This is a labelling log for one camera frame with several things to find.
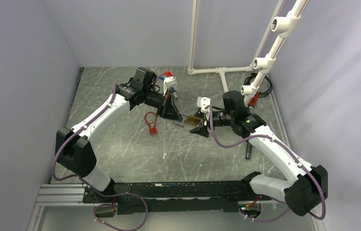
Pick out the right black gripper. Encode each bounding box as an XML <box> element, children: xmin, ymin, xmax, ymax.
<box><xmin>189</xmin><ymin>108</ymin><xmax>234</xmax><ymax>137</ymax></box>

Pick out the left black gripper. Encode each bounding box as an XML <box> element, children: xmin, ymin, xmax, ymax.
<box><xmin>143</xmin><ymin>88</ymin><xmax>182</xmax><ymax>122</ymax></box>

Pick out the red cable lock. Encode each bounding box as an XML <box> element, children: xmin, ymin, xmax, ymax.
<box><xmin>144</xmin><ymin>112</ymin><xmax>158</xmax><ymax>136</ymax></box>

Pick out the blue cable lock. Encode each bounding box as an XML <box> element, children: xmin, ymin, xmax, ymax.
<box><xmin>171</xmin><ymin>91</ymin><xmax>179</xmax><ymax>100</ymax></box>

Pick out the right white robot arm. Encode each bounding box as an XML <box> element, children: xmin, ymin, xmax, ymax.
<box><xmin>190</xmin><ymin>90</ymin><xmax>328</xmax><ymax>220</ymax></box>

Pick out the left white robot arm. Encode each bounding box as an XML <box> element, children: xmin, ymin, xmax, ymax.
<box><xmin>51</xmin><ymin>67</ymin><xmax>183</xmax><ymax>202</ymax></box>

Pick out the dark grey rod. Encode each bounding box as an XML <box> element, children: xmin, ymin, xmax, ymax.
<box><xmin>245</xmin><ymin>142</ymin><xmax>252</xmax><ymax>160</ymax></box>

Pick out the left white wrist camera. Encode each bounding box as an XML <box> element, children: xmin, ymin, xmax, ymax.
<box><xmin>163</xmin><ymin>71</ymin><xmax>178</xmax><ymax>95</ymax></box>

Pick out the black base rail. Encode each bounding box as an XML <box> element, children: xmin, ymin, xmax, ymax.
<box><xmin>83</xmin><ymin>180</ymin><xmax>270</xmax><ymax>215</ymax></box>

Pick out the black coiled cable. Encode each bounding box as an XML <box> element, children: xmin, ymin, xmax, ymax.
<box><xmin>244</xmin><ymin>72</ymin><xmax>273</xmax><ymax>98</ymax></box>

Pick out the white PVC pipe frame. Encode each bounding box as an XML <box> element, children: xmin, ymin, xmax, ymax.
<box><xmin>187</xmin><ymin>0</ymin><xmax>310</xmax><ymax>107</ymax></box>

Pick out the aluminium frame rail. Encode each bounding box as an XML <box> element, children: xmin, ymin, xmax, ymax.
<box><xmin>27</xmin><ymin>183</ymin><xmax>324</xmax><ymax>231</ymax></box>

